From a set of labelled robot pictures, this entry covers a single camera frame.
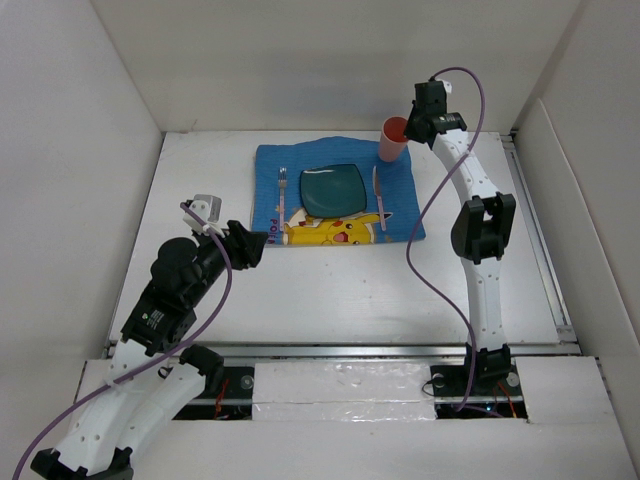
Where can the pink handled knife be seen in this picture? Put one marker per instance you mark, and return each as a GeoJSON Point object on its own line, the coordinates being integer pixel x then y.
{"type": "Point", "coordinates": [377, 192]}

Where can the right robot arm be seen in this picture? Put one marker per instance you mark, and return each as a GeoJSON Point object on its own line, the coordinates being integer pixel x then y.
{"type": "Point", "coordinates": [479, 236]}

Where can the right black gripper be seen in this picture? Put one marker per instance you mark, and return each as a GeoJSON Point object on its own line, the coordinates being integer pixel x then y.
{"type": "Point", "coordinates": [410, 131]}

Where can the blue Pikachu cloth placemat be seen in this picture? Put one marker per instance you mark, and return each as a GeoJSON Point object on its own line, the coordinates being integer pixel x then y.
{"type": "Point", "coordinates": [397, 189]}

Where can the teal plate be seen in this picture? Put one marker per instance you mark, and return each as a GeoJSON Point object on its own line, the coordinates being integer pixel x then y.
{"type": "Point", "coordinates": [333, 191]}

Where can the pink plastic cup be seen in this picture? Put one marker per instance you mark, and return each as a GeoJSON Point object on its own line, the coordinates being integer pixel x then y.
{"type": "Point", "coordinates": [392, 140]}

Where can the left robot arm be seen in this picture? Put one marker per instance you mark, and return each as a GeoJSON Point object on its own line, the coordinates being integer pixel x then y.
{"type": "Point", "coordinates": [152, 375]}

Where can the white foam block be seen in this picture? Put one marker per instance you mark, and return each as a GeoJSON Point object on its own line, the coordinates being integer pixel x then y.
{"type": "Point", "coordinates": [342, 391]}

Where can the pink handled fork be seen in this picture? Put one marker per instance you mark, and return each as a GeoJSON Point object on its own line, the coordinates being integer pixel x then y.
{"type": "Point", "coordinates": [282, 184]}

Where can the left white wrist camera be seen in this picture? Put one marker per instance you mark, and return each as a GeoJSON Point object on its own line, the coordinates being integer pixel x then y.
{"type": "Point", "coordinates": [203, 214]}

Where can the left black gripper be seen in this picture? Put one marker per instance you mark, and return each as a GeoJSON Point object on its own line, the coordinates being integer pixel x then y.
{"type": "Point", "coordinates": [244, 246]}

